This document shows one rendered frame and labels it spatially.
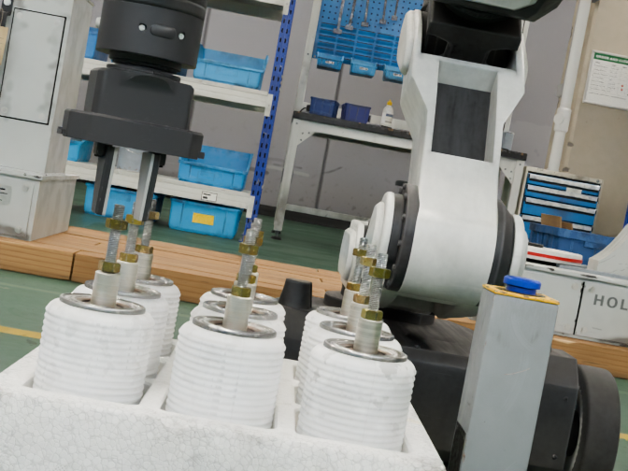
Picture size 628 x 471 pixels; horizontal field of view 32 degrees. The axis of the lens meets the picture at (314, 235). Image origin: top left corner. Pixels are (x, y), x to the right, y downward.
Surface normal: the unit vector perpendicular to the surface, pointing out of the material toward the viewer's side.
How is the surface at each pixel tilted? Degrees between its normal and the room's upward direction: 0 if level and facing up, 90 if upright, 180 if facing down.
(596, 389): 37
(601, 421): 67
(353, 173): 90
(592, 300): 90
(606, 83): 90
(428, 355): 46
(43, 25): 90
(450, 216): 58
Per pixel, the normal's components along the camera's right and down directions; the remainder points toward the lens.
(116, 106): 0.39, 0.12
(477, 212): 0.15, -0.58
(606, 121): 0.04, 0.06
